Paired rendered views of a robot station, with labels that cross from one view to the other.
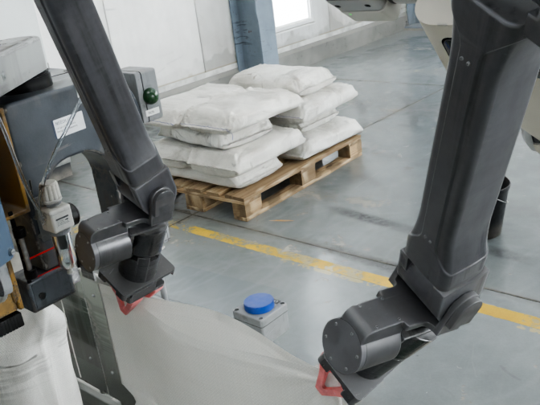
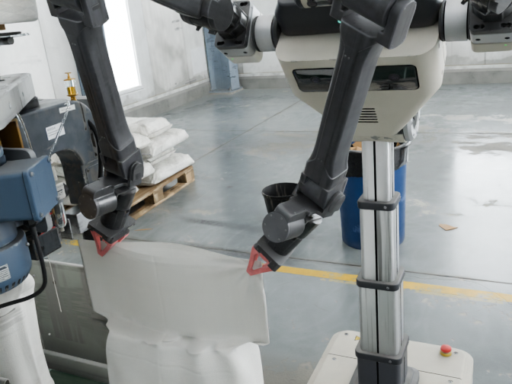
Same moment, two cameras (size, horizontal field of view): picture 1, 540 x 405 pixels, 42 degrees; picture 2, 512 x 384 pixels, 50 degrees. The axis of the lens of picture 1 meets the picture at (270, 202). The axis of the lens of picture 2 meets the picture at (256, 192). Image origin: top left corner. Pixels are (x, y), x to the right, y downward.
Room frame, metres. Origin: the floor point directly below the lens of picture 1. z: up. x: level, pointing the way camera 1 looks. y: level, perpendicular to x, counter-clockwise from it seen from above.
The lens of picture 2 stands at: (-0.26, 0.24, 1.53)
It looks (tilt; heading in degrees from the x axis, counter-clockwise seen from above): 19 degrees down; 343
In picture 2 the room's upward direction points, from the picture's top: 6 degrees counter-clockwise
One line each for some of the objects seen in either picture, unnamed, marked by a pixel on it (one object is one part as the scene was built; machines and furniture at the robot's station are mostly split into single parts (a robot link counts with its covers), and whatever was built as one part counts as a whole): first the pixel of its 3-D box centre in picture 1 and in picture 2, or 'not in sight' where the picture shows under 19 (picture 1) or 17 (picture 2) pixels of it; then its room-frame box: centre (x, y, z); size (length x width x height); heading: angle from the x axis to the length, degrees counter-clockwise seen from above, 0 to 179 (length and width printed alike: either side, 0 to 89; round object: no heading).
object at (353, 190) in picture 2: not in sight; (372, 190); (2.62, -1.40, 0.32); 0.51 x 0.48 x 0.65; 136
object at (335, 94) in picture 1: (304, 101); (151, 142); (4.45, -0.31, 0.44); 0.68 x 0.44 x 0.15; 136
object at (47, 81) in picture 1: (22, 82); (18, 104); (1.15, 0.37, 1.35); 0.09 x 0.09 x 0.03
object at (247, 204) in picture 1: (258, 166); (118, 193); (4.36, 0.04, 0.07); 1.20 x 0.82 x 0.14; 138
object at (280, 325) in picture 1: (261, 319); not in sight; (1.23, 0.05, 0.81); 0.08 x 0.08 x 0.06; 46
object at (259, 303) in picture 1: (259, 304); not in sight; (1.23, 0.05, 0.84); 0.06 x 0.06 x 0.02
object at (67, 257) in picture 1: (64, 249); (58, 214); (1.02, 0.33, 1.11); 0.03 x 0.03 x 0.06
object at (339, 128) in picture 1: (311, 136); (156, 168); (4.45, -0.32, 0.20); 0.67 x 0.43 x 0.15; 136
